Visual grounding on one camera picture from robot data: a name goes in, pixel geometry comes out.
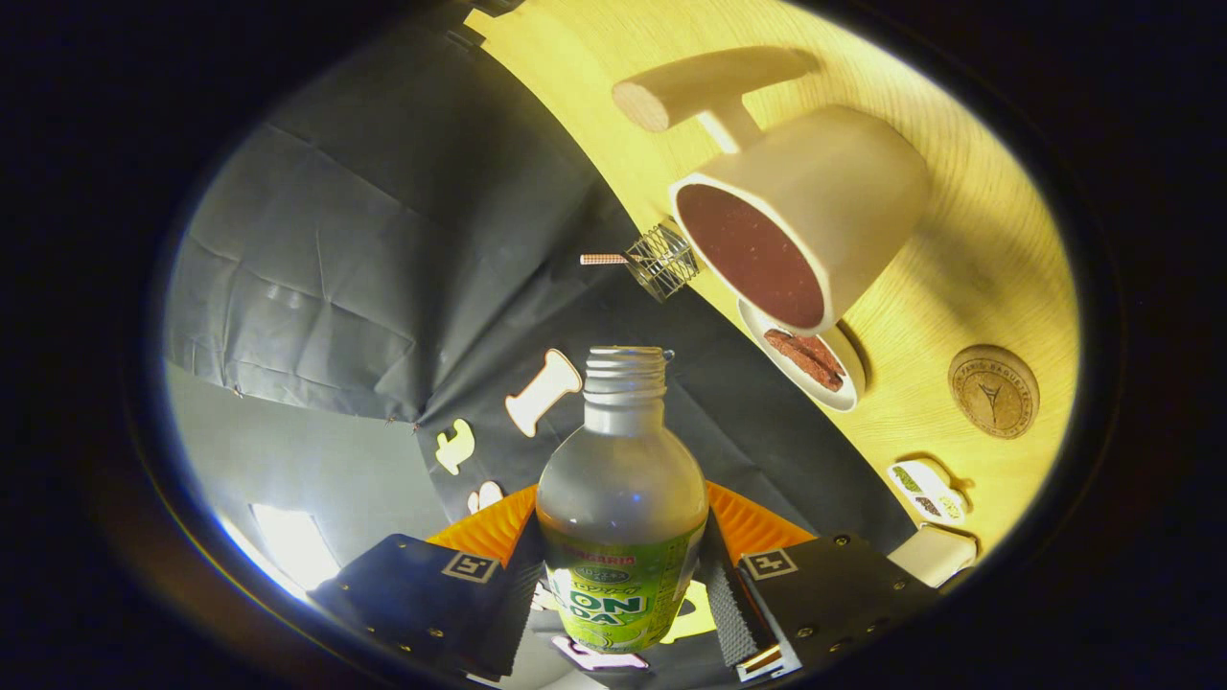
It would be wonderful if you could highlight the round cork coaster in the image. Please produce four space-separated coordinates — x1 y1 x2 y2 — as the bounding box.
948 344 1041 440

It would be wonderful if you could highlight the white toaster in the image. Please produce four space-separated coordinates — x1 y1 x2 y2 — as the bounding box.
887 523 979 588

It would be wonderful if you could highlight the white oval plate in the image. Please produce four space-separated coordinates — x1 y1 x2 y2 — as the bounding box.
736 299 868 413

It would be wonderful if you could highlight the white divided dish of beans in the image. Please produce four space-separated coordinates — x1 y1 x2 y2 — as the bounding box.
887 458 969 523

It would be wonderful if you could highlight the silver bottle with green label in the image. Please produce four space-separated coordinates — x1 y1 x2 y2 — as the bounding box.
535 346 710 655

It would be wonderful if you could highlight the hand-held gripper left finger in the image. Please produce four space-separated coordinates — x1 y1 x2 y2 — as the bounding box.
309 484 549 683

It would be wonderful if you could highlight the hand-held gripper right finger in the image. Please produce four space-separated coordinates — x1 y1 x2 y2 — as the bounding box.
698 482 942 683

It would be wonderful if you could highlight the cream cup with wooden handle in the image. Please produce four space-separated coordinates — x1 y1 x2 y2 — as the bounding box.
612 46 933 336

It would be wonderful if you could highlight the wooden table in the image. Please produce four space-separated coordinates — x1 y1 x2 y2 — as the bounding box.
465 0 1082 587

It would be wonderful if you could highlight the wire basket holder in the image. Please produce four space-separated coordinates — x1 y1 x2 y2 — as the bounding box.
625 222 701 304

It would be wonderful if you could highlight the brown meat piece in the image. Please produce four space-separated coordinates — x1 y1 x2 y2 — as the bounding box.
788 333 848 382
764 330 845 393

